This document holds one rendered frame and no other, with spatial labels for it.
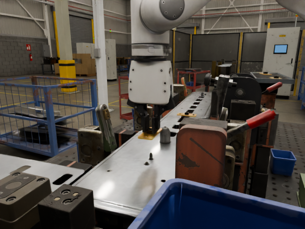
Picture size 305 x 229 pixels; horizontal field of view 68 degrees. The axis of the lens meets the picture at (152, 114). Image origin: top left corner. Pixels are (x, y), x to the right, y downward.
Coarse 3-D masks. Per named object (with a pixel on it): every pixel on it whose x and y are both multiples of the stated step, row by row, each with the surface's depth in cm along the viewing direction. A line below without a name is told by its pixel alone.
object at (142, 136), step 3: (147, 129) 55; (150, 129) 56; (159, 129) 58; (147, 132) 55; (150, 132) 55; (156, 132) 56; (159, 132) 57; (141, 135) 54; (144, 135) 54; (147, 135) 54; (150, 135) 54; (153, 135) 54; (156, 135) 54; (138, 138) 53; (141, 138) 52; (144, 138) 52; (147, 138) 52; (150, 138) 52; (153, 138) 53
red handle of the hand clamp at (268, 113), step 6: (258, 114) 47; (264, 114) 46; (270, 114) 45; (246, 120) 48; (252, 120) 47; (258, 120) 46; (264, 120) 46; (270, 120) 46; (240, 126) 48; (246, 126) 47; (252, 126) 47; (228, 132) 49; (234, 132) 48; (240, 132) 48
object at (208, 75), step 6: (210, 78) 47; (216, 78) 47; (222, 78) 46; (228, 78) 45; (204, 84) 48; (216, 84) 47; (222, 84) 46; (228, 84) 46; (234, 84) 46; (222, 90) 46; (222, 96) 46; (222, 102) 47
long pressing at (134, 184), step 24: (192, 96) 145; (168, 120) 92; (144, 144) 67; (168, 144) 67; (96, 168) 53; (120, 168) 53; (144, 168) 53; (168, 168) 53; (96, 192) 44; (120, 192) 44; (144, 192) 44; (120, 216) 39
